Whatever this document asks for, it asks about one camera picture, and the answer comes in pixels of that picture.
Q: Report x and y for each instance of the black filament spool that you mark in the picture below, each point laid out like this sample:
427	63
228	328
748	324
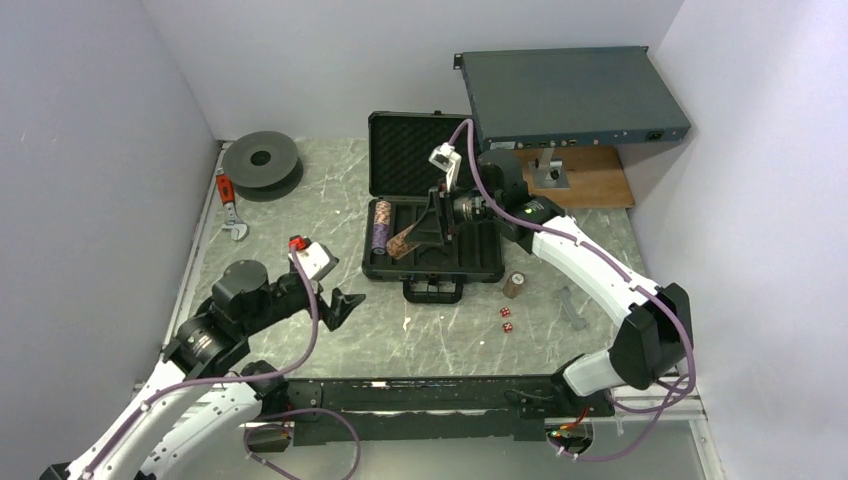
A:
263	166

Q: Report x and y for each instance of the grey metal stand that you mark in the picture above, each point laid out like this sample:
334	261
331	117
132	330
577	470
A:
548	171

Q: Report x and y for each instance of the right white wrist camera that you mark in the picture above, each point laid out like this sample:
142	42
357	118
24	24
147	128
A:
449	161

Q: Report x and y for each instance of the black front rail base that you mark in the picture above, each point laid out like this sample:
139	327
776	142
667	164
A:
521	407

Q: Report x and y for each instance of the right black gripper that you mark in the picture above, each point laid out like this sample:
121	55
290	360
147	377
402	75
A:
441	211

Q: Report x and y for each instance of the black poker case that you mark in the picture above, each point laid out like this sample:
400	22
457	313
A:
399	172

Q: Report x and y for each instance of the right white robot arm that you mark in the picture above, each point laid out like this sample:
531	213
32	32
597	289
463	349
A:
653	332

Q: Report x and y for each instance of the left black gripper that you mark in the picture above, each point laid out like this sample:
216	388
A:
333	313

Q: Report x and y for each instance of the red handled adjustable wrench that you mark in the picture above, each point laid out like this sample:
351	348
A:
233	224

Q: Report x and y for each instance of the brown poker chip stack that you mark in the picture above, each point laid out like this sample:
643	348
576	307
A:
514	284
399	245

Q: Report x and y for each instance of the wooden board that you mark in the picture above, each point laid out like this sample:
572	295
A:
594	174

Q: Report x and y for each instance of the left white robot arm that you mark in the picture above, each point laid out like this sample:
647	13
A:
191	395

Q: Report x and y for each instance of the grey network switch box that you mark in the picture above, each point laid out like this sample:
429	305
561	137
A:
569	97

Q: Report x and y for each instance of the purple poker chip stack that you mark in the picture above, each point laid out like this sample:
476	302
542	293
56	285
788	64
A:
381	234

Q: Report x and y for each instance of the orange poker chip stack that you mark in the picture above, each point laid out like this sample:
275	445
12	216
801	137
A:
382	214

